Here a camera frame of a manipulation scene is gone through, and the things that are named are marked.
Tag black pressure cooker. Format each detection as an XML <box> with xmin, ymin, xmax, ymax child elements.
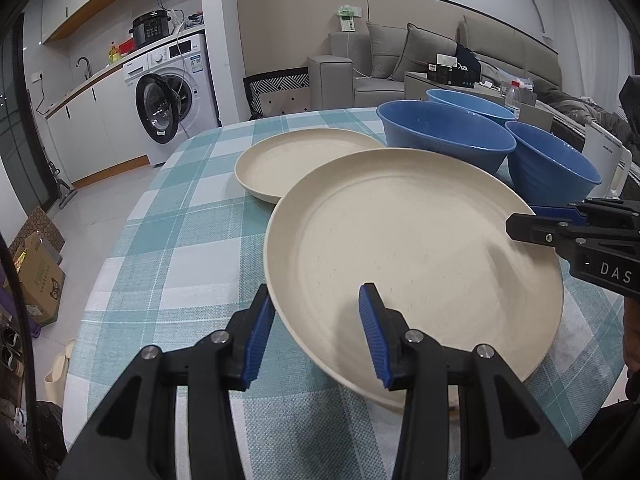
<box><xmin>129</xmin><ymin>9</ymin><xmax>173</xmax><ymax>50</ymax></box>

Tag white electric kettle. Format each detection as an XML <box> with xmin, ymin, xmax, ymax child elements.
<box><xmin>582</xmin><ymin>122</ymin><xmax>632</xmax><ymax>198</ymax></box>

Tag dark glass door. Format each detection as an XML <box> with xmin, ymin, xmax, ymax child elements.
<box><xmin>0</xmin><ymin>12</ymin><xmax>56</xmax><ymax>206</ymax></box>

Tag grey side cabinet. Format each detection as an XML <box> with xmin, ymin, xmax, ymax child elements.
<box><xmin>404</xmin><ymin>71</ymin><xmax>556</xmax><ymax>133</ymax></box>

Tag cream round plate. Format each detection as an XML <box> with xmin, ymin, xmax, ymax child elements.
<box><xmin>234</xmin><ymin>128</ymin><xmax>387</xmax><ymax>205</ymax></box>
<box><xmin>263</xmin><ymin>147</ymin><xmax>565</xmax><ymax>408</ymax></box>

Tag grey mop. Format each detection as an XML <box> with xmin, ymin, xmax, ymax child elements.
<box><xmin>47</xmin><ymin>160</ymin><xmax>78</xmax><ymax>211</ymax></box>

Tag grey sofa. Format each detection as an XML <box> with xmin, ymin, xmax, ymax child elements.
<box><xmin>307</xmin><ymin>14</ymin><xmax>640</xmax><ymax>126</ymax></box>

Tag grey cushion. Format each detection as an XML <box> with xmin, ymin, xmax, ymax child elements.
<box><xmin>392</xmin><ymin>23</ymin><xmax>458</xmax><ymax>83</ymax></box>
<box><xmin>367</xmin><ymin>21</ymin><xmax>416</xmax><ymax>80</ymax></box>

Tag white base cabinets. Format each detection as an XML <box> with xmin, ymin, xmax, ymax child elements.
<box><xmin>45</xmin><ymin>67</ymin><xmax>151</xmax><ymax>186</ymax></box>

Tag wall power strip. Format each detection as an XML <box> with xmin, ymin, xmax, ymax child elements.
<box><xmin>336</xmin><ymin>4</ymin><xmax>363</xmax><ymax>33</ymax></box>

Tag white wall cabinets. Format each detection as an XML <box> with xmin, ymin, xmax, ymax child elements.
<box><xmin>40</xmin><ymin>0</ymin><xmax>136</xmax><ymax>43</ymax></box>

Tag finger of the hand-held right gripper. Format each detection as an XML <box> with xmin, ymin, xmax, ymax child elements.
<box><xmin>529</xmin><ymin>203</ymin><xmax>590</xmax><ymax>222</ymax></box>
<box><xmin>505</xmin><ymin>211</ymin><xmax>591</xmax><ymax>252</ymax></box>

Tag dark jacket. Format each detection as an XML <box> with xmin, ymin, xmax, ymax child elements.
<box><xmin>455</xmin><ymin>44</ymin><xmax>482</xmax><ymax>86</ymax></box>

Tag blue bowl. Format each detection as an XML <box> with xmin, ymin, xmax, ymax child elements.
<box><xmin>425</xmin><ymin>88</ymin><xmax>517</xmax><ymax>127</ymax></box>
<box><xmin>504</xmin><ymin>120</ymin><xmax>602</xmax><ymax>209</ymax></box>
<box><xmin>376</xmin><ymin>99</ymin><xmax>517</xmax><ymax>175</ymax></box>

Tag cream slipper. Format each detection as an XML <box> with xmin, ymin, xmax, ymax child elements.
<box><xmin>44</xmin><ymin>338</ymin><xmax>78</xmax><ymax>403</ymax></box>

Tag teal checked tablecloth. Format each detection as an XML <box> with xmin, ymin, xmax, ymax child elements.
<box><xmin>62</xmin><ymin>106</ymin><xmax>626</xmax><ymax>480</ymax></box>

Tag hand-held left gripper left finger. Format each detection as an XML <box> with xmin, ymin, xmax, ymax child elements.
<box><xmin>55</xmin><ymin>284</ymin><xmax>277</xmax><ymax>480</ymax></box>

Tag white washing machine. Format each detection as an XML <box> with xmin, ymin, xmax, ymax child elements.
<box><xmin>123</xmin><ymin>33</ymin><xmax>221</xmax><ymax>167</ymax></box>

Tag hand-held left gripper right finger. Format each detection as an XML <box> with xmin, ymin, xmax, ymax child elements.
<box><xmin>358</xmin><ymin>282</ymin><xmax>586</xmax><ymax>480</ymax></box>

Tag grey blanket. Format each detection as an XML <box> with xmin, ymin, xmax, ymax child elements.
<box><xmin>535</xmin><ymin>80</ymin><xmax>640</xmax><ymax>126</ymax></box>

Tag brown cardboard box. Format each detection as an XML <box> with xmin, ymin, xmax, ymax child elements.
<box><xmin>15</xmin><ymin>232</ymin><xmax>66</xmax><ymax>326</ymax></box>

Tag black box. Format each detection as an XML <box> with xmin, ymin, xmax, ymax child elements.
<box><xmin>426</xmin><ymin>65</ymin><xmax>478</xmax><ymax>87</ymax></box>

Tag clear water bottle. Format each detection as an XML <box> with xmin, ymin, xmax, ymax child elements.
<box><xmin>504</xmin><ymin>79</ymin><xmax>523</xmax><ymax>113</ymax></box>

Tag patterned cardboard box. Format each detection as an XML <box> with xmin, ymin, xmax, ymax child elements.
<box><xmin>10</xmin><ymin>206</ymin><xmax>66</xmax><ymax>256</ymax></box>

